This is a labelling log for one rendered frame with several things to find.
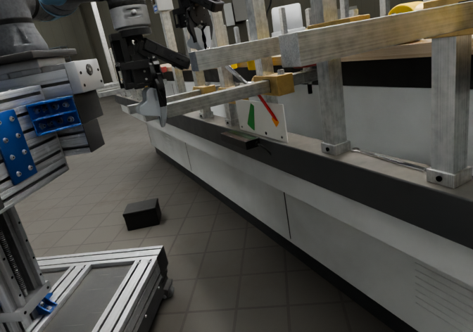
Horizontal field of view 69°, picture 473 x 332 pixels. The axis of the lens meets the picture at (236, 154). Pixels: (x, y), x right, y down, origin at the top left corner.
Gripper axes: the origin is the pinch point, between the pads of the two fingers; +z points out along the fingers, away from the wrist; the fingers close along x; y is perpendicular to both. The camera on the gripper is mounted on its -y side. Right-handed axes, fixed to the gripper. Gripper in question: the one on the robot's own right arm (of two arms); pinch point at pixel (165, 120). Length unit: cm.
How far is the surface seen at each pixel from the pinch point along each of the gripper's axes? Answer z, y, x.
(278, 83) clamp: -3.1, -28.5, 5.0
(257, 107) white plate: 3.7, -28.3, -6.3
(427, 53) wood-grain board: -6, -46, 32
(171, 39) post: -21, -30, -78
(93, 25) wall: -163, -142, -1253
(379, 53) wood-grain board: -7, -46, 20
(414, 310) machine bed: 65, -51, 25
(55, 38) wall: -146, -16, -1336
